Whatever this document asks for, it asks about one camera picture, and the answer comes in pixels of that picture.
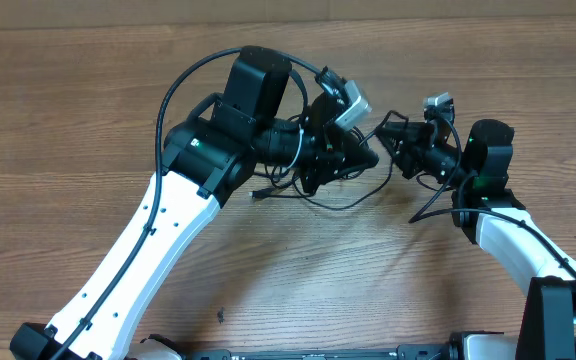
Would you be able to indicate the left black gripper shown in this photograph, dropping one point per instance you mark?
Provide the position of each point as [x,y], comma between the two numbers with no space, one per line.
[326,160]

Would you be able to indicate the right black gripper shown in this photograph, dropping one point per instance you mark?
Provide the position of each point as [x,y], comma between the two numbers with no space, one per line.
[422,151]

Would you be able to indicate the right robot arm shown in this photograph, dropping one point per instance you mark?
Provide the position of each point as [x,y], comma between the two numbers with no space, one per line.
[492,218]

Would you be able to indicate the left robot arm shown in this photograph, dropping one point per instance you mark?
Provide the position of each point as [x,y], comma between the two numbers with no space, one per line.
[199,164]

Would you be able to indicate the cardboard back panel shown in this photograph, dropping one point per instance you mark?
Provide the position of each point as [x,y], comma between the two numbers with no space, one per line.
[38,14]

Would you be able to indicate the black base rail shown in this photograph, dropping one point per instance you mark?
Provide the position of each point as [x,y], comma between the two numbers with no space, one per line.
[402,352]

